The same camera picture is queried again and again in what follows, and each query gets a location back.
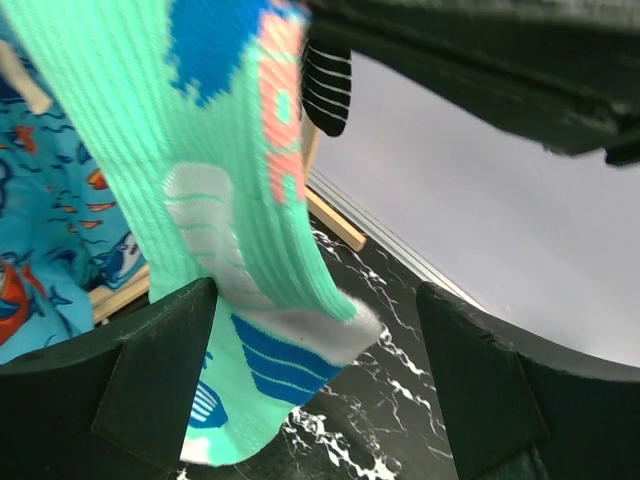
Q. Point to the black striped sock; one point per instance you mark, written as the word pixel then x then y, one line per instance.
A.
pixel 326 86

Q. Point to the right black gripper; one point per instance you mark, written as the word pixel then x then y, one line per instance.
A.
pixel 563 74

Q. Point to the wooden clothes rack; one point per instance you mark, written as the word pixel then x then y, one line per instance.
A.
pixel 106 302

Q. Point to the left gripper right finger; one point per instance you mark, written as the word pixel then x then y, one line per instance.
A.
pixel 492 418

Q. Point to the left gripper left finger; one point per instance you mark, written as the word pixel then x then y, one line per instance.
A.
pixel 147 401

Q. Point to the blue shark pattern shorts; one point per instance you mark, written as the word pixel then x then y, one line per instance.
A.
pixel 62 231

